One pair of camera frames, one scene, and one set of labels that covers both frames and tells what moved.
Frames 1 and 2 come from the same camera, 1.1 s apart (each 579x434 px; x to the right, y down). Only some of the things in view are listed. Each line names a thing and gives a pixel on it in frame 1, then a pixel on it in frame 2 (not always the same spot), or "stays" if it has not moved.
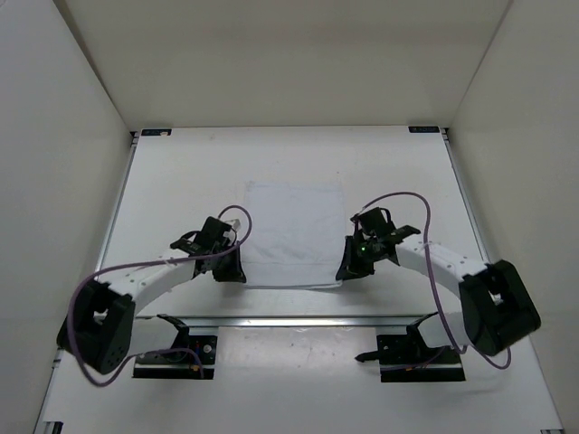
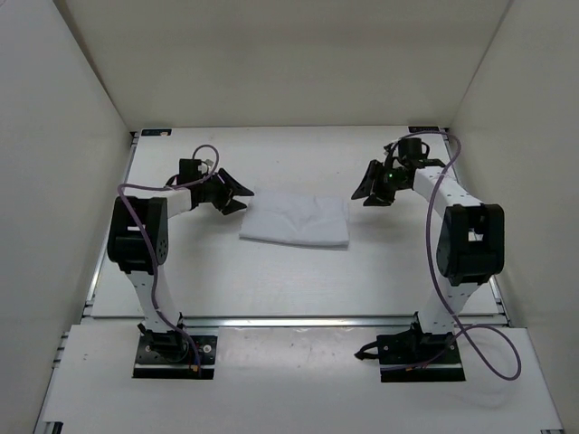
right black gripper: x=350 y=268 -> x=365 y=190
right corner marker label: x=423 y=129 stays
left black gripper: x=234 y=273 -> x=229 y=206
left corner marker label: x=156 y=132 stays
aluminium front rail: x=158 y=322 stays
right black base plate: x=403 y=361 stays
